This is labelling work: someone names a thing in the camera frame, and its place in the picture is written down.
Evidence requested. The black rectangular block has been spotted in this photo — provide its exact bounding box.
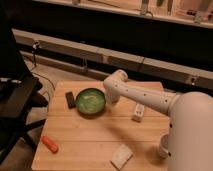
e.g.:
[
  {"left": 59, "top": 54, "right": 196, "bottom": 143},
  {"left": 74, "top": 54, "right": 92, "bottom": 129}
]
[{"left": 65, "top": 92, "right": 75, "bottom": 109}]

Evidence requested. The black office chair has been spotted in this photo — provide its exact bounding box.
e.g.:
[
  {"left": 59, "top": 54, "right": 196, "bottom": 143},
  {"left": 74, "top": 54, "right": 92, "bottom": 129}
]
[{"left": 0, "top": 19, "right": 48, "bottom": 164}]

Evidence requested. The orange carrot toy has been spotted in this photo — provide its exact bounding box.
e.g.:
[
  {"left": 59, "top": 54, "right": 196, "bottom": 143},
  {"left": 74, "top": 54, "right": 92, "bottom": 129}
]
[{"left": 41, "top": 136, "right": 59, "bottom": 154}]

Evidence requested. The black cable on floor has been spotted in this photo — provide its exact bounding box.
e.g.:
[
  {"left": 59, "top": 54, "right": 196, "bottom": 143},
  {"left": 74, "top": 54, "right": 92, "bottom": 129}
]
[{"left": 23, "top": 54, "right": 56, "bottom": 101}]

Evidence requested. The beige sponge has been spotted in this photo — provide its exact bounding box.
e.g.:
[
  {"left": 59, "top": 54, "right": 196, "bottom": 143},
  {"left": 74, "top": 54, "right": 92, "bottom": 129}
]
[{"left": 111, "top": 144, "right": 133, "bottom": 170}]

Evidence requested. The white tube bottle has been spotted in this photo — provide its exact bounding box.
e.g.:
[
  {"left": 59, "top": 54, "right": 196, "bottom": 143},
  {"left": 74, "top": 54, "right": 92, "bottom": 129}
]
[{"left": 132, "top": 103, "right": 145, "bottom": 122}]

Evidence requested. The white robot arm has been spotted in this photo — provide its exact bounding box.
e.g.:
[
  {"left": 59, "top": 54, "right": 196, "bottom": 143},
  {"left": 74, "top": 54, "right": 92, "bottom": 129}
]
[{"left": 103, "top": 70, "right": 213, "bottom": 171}]

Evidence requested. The white paper cup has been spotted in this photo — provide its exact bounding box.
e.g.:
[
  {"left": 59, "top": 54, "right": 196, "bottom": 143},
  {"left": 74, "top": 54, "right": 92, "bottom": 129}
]
[{"left": 158, "top": 134, "right": 168, "bottom": 158}]

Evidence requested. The green ceramic bowl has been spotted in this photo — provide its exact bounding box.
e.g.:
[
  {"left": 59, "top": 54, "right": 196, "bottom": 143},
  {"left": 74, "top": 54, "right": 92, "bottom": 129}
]
[{"left": 75, "top": 88, "right": 106, "bottom": 116}]

